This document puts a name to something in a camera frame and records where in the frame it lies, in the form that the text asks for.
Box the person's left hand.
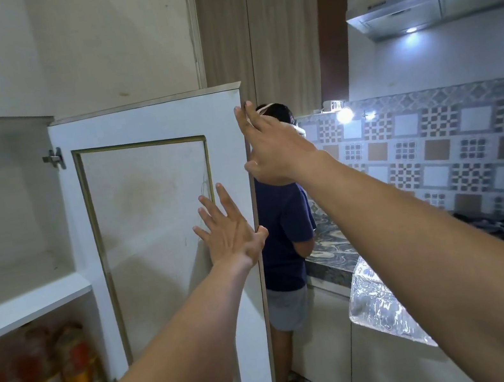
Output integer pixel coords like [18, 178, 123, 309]
[186, 176, 274, 276]

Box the person's right hand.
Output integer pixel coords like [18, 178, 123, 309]
[233, 89, 329, 193]

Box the white cupboard door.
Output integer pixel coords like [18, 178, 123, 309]
[46, 81, 294, 382]

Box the person's left forearm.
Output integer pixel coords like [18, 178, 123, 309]
[43, 251, 277, 382]

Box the person's right forearm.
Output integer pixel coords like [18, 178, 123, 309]
[294, 121, 504, 382]

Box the marble patterned countertop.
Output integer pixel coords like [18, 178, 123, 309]
[294, 194, 368, 296]

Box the tall wooden cabinet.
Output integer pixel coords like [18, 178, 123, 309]
[192, 0, 374, 131]

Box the white base cabinet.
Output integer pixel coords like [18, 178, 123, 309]
[276, 256, 467, 382]

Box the aluminium foil sheet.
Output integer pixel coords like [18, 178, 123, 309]
[338, 245, 439, 361]

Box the metal door hinge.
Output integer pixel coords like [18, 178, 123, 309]
[41, 146, 67, 173]

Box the small dark green bottle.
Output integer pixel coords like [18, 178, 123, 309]
[88, 353, 108, 382]

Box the orange label oil bottle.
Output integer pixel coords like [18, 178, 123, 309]
[52, 320, 96, 382]

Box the white cupboard with shelves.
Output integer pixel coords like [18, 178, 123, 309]
[0, 93, 121, 382]

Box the yellow label oil bottle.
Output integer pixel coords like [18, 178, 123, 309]
[18, 324, 65, 382]

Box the black cloth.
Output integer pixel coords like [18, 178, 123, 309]
[465, 206, 504, 249]

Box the white head strap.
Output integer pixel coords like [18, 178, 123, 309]
[255, 97, 307, 146]

